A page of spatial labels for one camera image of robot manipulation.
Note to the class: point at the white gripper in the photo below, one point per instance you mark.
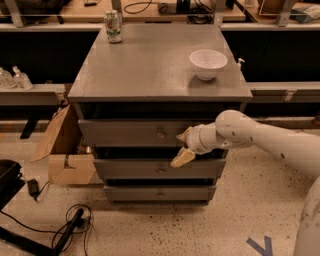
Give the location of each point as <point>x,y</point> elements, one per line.
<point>193,140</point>

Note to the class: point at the clear sanitizer bottle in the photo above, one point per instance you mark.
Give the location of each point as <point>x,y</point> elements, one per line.
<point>22,80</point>
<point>6,79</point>

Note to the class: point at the white green soda can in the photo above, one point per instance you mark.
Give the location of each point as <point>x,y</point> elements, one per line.
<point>113,26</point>

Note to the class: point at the grey drawer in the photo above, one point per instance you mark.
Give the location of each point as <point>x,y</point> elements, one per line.
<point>104,133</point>
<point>157,168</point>
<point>160,193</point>

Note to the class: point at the clear sanitizer bottle right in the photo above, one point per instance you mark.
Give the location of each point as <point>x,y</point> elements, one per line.
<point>22,80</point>

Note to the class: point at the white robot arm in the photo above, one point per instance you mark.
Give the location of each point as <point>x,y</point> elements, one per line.
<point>299,150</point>

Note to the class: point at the white pump bottle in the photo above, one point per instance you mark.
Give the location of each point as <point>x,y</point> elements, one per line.
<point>241,63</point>

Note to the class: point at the grey bottom drawer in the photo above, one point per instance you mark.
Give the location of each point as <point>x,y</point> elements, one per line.
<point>160,193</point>

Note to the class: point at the grey wooden drawer cabinet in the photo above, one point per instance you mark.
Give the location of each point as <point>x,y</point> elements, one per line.
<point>148,77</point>

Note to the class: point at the black stand base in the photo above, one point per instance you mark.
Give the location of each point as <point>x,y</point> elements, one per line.
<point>60,239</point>

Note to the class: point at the clear sanitizer bottle left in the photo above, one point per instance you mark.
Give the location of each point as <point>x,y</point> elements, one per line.
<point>6,79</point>

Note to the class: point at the white ceramic bowl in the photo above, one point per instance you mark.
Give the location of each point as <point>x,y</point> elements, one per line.
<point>206,63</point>

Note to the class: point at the grey middle drawer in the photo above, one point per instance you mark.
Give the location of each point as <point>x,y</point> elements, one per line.
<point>157,168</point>

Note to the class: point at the black power adapter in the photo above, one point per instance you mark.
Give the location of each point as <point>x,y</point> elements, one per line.
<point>33,188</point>

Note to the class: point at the grey long bench shelf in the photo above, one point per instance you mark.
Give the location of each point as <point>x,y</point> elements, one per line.
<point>38,95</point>

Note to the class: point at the black bin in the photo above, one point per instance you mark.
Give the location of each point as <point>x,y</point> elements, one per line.
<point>10,181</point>

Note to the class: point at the grey top drawer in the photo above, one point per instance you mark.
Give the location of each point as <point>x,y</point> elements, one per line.
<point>104,133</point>

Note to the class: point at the brown cardboard box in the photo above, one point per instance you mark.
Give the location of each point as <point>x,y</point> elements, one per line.
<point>68,164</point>

